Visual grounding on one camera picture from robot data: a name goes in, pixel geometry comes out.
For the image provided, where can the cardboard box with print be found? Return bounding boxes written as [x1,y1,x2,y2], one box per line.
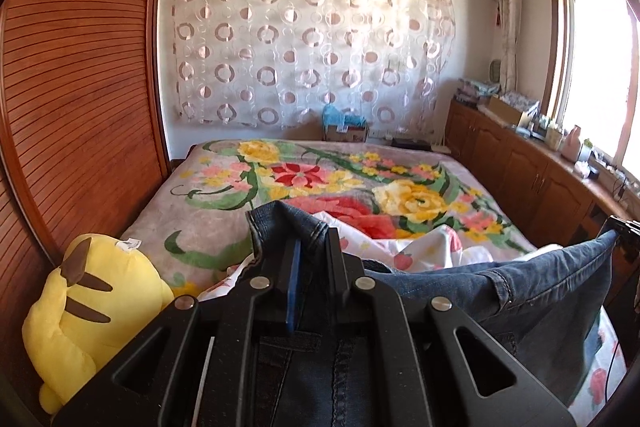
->
[322,122,371,144]

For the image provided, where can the yellow plush toy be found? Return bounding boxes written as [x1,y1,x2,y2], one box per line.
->
[22,233,176,415]

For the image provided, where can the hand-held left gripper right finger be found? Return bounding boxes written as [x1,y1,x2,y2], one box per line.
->
[325,227,577,427]

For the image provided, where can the beige window curtain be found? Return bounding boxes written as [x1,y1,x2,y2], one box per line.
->
[490,0,524,94]

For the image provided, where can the blue denim pants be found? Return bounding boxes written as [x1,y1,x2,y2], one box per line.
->
[245,199,618,427]

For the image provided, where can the sheer circle pattern wall curtain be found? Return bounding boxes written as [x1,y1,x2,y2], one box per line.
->
[162,0,458,128]

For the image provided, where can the floral printed blanket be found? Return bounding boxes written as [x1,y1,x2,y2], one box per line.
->
[120,139,538,303]

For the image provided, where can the pile of packets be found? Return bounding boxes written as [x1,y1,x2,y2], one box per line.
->
[454,78,502,108]

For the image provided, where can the wooden cabinet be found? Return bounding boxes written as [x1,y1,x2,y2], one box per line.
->
[444,99,640,253]

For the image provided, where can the white flower print bed sheet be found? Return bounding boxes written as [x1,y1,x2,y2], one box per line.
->
[197,212,626,414]

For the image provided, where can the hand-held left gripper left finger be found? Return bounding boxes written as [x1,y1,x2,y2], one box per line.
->
[52,234,303,427]

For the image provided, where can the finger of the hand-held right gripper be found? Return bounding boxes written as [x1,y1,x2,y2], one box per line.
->
[606,215,640,259]

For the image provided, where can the wooden framed window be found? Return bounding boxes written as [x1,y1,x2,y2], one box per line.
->
[542,0,640,188]

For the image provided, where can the pink bottle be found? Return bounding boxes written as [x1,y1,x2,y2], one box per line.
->
[562,125,582,163]

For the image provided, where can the plain open cardboard box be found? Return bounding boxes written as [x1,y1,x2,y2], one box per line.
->
[487,94,540,128]

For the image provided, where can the blue plastic bag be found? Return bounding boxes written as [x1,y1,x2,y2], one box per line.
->
[322,103,367,128]

